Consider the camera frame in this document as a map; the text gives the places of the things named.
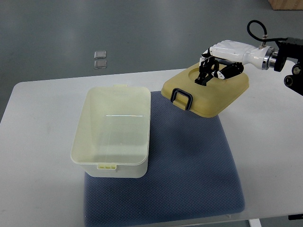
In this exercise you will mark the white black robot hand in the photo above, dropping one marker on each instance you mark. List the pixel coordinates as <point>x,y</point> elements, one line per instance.
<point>227,58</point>

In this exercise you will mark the yellow storage box lid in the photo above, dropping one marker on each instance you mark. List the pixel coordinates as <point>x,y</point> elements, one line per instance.
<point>206,101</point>

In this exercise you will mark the wooden box corner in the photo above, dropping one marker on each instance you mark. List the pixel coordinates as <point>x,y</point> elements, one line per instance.
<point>286,4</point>

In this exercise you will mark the white storage box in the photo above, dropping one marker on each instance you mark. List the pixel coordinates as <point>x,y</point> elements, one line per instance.
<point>113,132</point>

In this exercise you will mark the blue grey table mat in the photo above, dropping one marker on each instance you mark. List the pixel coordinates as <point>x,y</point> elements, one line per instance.
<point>191,174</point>

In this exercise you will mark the upper metal floor plate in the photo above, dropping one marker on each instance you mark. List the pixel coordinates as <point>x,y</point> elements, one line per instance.
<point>100,54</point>

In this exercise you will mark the white table leg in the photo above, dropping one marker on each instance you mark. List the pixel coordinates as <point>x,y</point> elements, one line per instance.
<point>255,223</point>

